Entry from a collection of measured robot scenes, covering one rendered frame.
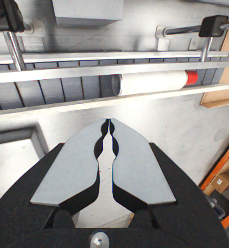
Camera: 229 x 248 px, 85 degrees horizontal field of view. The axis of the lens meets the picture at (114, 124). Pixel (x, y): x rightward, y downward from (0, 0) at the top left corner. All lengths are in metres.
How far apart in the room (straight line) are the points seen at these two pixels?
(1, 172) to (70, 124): 0.20
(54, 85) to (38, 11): 0.13
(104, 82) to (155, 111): 0.23
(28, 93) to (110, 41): 0.20
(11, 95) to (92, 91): 0.15
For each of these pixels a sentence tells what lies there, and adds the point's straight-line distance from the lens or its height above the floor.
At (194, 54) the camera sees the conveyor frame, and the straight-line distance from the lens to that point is 0.42.
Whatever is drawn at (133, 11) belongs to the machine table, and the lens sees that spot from 0.36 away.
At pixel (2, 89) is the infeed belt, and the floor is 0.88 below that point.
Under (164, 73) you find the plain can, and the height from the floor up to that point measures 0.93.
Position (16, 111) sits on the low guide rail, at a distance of 0.27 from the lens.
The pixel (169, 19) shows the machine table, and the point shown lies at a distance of 0.41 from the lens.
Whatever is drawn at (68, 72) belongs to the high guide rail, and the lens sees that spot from 0.19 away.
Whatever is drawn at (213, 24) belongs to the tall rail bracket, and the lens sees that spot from 0.30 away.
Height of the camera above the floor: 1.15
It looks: 53 degrees down
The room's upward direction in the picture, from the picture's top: 146 degrees clockwise
